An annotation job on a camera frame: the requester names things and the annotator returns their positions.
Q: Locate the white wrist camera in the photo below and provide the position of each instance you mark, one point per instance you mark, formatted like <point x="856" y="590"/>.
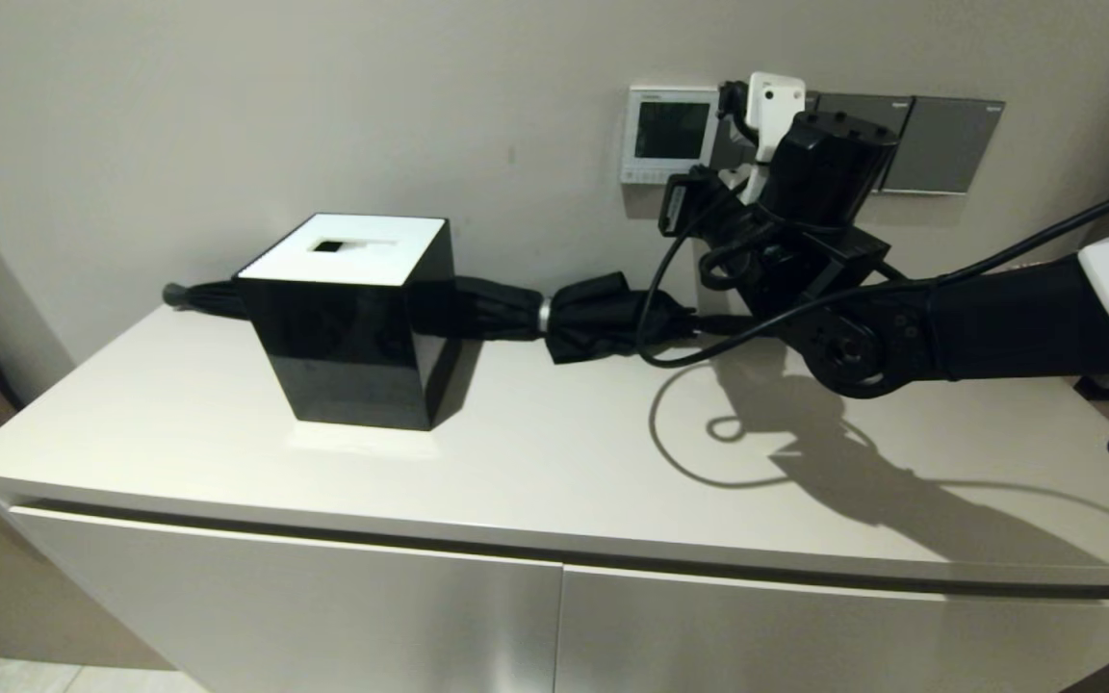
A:
<point x="774" y="104"/>

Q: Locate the black folded umbrella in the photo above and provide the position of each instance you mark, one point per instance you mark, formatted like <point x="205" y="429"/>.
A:
<point x="506" y="308"/>

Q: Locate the grey single wall switch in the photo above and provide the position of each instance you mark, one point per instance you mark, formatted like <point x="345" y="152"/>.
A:
<point x="877" y="106"/>
<point x="944" y="144"/>

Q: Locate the white cabinet door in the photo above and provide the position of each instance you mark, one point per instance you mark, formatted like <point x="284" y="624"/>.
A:
<point x="275" y="616"/>
<point x="805" y="635"/>

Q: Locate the black tissue box white lid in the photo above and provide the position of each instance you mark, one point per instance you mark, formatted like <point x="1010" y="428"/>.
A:
<point x="352" y="346"/>

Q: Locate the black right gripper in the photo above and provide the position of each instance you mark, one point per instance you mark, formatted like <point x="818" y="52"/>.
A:
<point x="824" y="168"/>

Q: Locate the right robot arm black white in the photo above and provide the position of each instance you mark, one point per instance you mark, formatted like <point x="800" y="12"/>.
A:
<point x="997" y="318"/>

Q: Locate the white wall thermostat panel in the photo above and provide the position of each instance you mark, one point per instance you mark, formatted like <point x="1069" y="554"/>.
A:
<point x="656" y="130"/>

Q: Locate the white cabinet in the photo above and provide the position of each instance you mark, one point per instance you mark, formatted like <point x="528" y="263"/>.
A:
<point x="516" y="462"/>

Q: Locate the grey triple wall switch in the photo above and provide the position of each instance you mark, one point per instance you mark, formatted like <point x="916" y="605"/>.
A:
<point x="726" y="144"/>

